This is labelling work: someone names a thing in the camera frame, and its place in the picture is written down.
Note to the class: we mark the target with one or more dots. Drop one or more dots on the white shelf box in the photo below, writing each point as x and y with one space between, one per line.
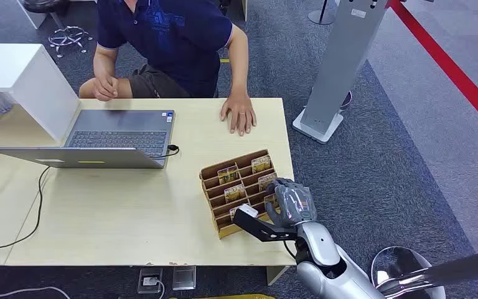
37 86

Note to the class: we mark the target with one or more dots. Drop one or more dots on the clear water bottle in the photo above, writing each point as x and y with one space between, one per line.
0 102

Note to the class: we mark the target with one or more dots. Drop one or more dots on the red barrier belt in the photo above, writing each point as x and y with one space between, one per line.
449 68

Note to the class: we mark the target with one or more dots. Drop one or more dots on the metal floor socket cover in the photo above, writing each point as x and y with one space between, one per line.
184 277

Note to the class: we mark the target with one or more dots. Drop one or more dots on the person's left hand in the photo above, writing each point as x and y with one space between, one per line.
239 113

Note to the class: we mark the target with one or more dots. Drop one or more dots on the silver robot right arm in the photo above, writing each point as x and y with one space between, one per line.
325 260

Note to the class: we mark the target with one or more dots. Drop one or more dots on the black office chair seat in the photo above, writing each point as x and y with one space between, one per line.
45 5

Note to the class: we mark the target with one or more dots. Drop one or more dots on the person's right hand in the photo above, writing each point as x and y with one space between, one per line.
105 87

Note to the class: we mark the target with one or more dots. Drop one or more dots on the grey laptop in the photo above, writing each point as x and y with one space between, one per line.
119 136

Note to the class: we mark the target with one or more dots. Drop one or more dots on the round grey stand base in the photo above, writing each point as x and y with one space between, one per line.
321 17

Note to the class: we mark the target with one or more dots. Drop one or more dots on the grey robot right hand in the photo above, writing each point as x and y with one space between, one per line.
292 202

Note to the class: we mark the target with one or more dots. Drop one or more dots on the desk leg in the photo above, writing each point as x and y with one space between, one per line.
277 274

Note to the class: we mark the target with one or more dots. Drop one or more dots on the chrome stanchion post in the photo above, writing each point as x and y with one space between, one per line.
412 274

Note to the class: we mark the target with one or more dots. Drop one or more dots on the grey pillar stand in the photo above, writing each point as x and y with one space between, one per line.
338 70

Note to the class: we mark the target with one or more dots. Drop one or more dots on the white wrist camera, black bracket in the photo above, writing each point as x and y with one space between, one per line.
263 229

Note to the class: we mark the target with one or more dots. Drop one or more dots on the person's left forearm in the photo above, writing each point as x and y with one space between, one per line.
240 66

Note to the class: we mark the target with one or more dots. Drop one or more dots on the person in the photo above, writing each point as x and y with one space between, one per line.
173 41

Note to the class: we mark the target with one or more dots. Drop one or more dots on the floor socket with plug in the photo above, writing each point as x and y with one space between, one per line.
150 280

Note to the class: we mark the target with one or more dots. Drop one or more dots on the chrome office chair base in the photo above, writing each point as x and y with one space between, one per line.
69 38

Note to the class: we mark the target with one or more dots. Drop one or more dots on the wooden card holder rack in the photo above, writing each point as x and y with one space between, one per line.
216 196

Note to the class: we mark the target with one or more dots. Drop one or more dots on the person's right forearm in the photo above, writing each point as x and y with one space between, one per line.
103 62

